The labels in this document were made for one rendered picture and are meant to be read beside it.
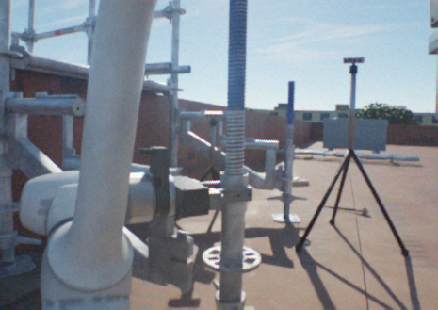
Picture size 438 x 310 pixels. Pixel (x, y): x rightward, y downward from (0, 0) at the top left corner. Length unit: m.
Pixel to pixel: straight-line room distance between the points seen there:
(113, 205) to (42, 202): 0.19
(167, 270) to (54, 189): 0.34
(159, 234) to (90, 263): 0.36
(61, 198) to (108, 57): 0.24
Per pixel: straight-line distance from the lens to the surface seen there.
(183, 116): 1.88
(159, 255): 0.73
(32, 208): 0.51
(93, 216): 0.33
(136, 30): 0.34
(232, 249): 0.64
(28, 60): 1.20
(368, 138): 6.48
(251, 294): 1.01
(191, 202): 0.52
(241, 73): 0.60
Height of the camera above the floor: 0.52
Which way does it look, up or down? 4 degrees down
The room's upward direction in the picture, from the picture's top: 1 degrees clockwise
